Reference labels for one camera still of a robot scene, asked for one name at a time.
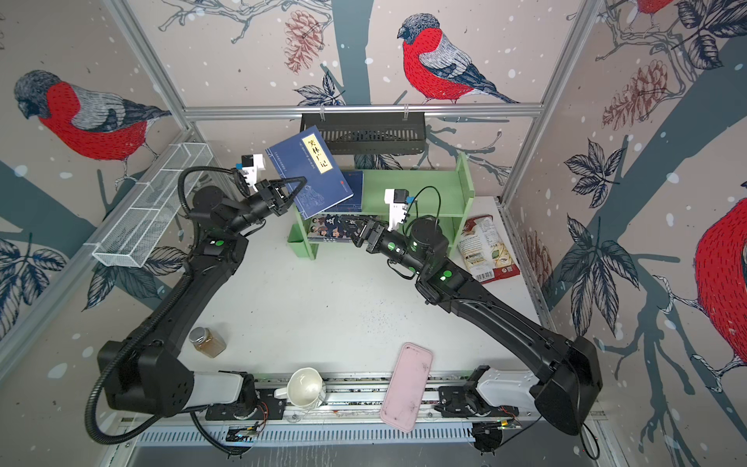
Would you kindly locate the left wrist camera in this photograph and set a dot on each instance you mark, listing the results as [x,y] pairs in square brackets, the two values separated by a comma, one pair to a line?
[248,172]

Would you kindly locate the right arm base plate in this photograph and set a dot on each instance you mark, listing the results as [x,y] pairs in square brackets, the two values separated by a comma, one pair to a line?
[465,402]

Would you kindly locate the colourful cartoon cover book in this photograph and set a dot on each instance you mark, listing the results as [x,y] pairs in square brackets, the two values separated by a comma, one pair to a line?
[336,227]

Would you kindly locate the snack bag red white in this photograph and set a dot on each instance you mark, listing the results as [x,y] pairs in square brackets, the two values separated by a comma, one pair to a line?
[484,252]

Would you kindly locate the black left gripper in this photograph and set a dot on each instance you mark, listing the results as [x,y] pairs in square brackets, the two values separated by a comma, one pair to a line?
[270,197]

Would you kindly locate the pink rectangular tray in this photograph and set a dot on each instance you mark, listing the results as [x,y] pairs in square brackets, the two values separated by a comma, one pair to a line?
[406,388]

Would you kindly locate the white ceramic mug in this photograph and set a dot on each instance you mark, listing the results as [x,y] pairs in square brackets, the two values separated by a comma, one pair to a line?
[305,390]

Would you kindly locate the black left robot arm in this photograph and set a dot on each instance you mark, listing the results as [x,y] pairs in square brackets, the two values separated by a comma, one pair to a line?
[143,374]

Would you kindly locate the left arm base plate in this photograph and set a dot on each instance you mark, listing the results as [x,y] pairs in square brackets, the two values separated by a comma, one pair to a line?
[264,406]

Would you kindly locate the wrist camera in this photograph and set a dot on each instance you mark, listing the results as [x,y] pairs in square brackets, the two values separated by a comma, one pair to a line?
[398,202]
[248,172]

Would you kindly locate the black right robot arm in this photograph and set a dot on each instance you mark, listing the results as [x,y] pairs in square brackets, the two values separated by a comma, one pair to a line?
[568,372]

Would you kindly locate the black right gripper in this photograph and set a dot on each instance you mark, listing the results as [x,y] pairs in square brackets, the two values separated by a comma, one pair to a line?
[380,238]

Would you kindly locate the small glass jar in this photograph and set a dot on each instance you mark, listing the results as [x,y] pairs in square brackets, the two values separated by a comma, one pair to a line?
[207,342]

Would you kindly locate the black hanging basket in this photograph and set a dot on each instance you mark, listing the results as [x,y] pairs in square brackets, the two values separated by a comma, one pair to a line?
[396,133]

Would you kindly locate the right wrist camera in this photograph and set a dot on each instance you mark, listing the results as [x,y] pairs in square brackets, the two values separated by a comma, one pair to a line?
[398,202]

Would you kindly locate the white wire mesh basket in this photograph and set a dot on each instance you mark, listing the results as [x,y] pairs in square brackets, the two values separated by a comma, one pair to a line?
[138,231]

